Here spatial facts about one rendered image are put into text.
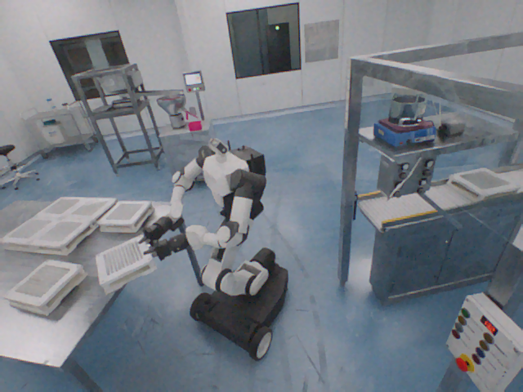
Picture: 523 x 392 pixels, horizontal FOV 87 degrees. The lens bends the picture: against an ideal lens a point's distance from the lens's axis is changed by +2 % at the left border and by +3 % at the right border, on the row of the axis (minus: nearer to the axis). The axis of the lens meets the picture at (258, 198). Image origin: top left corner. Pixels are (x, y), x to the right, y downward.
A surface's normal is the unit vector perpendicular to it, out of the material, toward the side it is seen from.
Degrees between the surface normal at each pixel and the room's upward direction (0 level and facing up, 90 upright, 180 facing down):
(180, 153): 90
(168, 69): 90
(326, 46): 90
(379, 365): 0
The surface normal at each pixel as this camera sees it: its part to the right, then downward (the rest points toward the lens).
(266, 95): 0.09, 0.53
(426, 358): -0.12, -0.83
